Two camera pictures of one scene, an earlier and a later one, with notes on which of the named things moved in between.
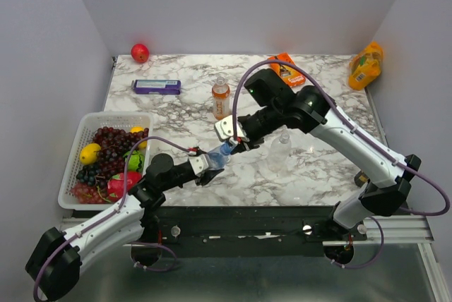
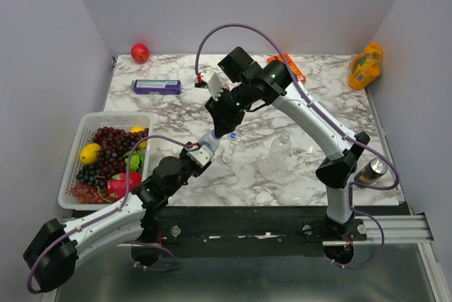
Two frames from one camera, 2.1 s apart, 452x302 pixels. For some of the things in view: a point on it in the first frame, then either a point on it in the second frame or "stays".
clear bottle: x=279 y=153 stays
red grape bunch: x=114 y=144 stays
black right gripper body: x=258 y=125 -> x=230 y=104
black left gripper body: x=203 y=180 -> x=188 y=168
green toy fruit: x=136 y=161 stays
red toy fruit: x=116 y=185 stays
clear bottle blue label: x=217 y=157 -> x=210 y=140
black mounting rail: x=246 y=231 stays
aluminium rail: x=397 y=229 stays
